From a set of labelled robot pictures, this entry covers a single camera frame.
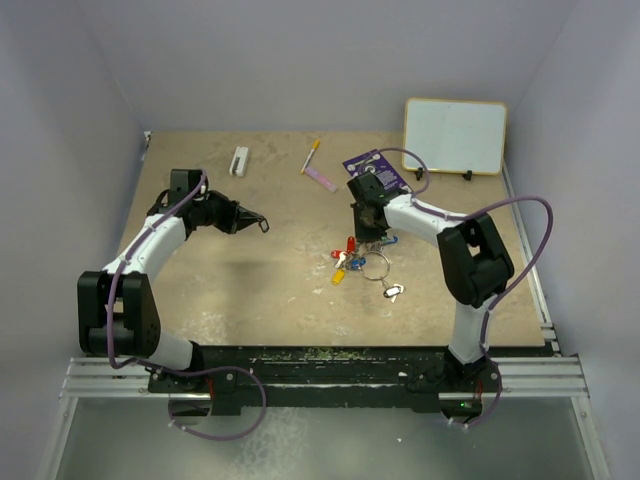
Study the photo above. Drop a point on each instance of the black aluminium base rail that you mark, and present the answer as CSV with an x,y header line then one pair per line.
x,y
419,378

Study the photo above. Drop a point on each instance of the large metal keyring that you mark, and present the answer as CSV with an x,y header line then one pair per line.
x,y
376,266

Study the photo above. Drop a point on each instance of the yellow framed whiteboard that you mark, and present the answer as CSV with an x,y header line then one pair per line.
x,y
454,136

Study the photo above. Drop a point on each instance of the yellow key tag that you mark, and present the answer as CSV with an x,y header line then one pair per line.
x,y
338,276

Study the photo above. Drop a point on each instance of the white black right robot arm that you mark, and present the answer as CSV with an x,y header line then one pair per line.
x,y
475,262

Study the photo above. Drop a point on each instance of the purple paperback book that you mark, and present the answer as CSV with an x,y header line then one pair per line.
x,y
376,164

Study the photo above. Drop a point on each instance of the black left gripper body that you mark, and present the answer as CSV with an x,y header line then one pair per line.
x,y
223,212

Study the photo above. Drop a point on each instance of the yellow capped marker pen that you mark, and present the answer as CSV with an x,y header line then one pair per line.
x,y
310,156

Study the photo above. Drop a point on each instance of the small blue key tag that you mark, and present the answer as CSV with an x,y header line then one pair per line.
x,y
355,263

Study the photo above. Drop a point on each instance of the black whiteboard stand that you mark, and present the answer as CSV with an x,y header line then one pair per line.
x,y
420,173

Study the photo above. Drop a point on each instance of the white stapler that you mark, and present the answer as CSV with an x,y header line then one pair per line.
x,y
239,162

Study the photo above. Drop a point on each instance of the black white key tag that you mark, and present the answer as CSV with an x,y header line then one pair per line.
x,y
392,292

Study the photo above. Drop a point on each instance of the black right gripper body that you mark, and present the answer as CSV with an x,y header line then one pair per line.
x,y
364,230

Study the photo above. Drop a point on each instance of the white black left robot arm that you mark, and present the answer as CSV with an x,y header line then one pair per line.
x,y
117,314

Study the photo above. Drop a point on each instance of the pink translucent lead case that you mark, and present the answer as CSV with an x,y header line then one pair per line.
x,y
321,179

